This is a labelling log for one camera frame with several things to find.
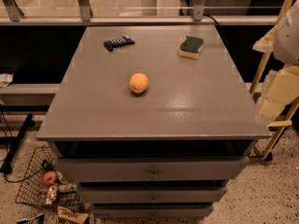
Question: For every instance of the orange fruit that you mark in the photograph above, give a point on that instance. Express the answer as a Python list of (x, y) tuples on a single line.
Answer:
[(139, 83)]

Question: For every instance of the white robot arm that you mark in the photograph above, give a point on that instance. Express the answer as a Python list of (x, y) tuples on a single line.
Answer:
[(286, 41)]

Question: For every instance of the blue rxbar blueberry wrapper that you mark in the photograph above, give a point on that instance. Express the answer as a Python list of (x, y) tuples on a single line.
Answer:
[(118, 42)]

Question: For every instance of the grey drawer cabinet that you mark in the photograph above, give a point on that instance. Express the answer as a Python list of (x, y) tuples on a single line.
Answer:
[(191, 108)]

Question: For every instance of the green yellow sponge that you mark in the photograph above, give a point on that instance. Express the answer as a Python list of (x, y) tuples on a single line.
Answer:
[(191, 47)]

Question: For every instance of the top grey drawer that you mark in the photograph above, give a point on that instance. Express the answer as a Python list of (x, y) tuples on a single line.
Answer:
[(151, 169)]

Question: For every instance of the grey drawer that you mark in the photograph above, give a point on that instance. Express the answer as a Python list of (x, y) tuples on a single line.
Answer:
[(151, 169), (152, 194), (150, 211)]

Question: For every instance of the middle grey drawer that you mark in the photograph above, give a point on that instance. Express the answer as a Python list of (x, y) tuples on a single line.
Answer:
[(152, 194)]

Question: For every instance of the bottom grey drawer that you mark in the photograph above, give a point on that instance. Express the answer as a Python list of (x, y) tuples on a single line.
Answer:
[(150, 211)]

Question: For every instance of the red apple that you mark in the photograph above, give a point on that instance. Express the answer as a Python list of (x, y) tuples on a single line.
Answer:
[(49, 178)]

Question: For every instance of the shiny foil snack packet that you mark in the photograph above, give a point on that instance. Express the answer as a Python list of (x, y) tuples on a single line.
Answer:
[(52, 195)]

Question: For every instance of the tan snack bag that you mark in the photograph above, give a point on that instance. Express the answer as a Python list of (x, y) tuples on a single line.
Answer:
[(67, 216)]

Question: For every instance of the crumpled white paper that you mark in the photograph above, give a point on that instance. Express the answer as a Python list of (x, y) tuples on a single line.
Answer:
[(5, 80)]

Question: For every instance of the black metal stand leg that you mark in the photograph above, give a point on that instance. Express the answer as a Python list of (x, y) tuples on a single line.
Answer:
[(15, 142)]

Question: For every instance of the dark blue snack bag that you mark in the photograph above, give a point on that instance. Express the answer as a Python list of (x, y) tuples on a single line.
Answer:
[(39, 219)]

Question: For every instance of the grey metal railing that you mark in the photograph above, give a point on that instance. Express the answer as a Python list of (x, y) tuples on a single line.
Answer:
[(140, 12)]

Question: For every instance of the black wire basket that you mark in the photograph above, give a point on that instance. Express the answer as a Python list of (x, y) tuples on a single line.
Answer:
[(33, 191)]

